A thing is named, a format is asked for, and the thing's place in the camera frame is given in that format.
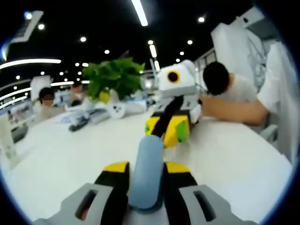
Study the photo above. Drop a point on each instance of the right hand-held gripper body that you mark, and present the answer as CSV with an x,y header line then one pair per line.
x,y
180,84

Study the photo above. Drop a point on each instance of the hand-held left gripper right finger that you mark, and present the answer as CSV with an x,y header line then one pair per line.
x,y
199,206

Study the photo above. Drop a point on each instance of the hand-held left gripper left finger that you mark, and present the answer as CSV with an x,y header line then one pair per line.
x,y
77,206

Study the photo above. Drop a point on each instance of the blue-grey paper punch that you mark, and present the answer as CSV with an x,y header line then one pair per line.
x,y
146,175

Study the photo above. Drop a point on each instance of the white controller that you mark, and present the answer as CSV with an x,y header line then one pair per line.
x,y
117,110

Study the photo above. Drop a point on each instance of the green potted plant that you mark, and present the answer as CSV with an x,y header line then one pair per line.
x,y
112,75

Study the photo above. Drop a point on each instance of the straight ceiling light bar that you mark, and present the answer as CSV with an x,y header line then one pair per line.
x,y
140,12

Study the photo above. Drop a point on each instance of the stack of blue-white documents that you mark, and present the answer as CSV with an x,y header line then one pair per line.
x,y
86,120

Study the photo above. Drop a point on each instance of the white office chair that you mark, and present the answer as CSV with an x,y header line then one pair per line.
x,y
269,133

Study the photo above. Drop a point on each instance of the operator in white shirt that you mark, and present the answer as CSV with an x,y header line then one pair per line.
x,y
281,93

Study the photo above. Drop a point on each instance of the square ceiling air vent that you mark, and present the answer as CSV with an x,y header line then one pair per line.
x,y
25,28

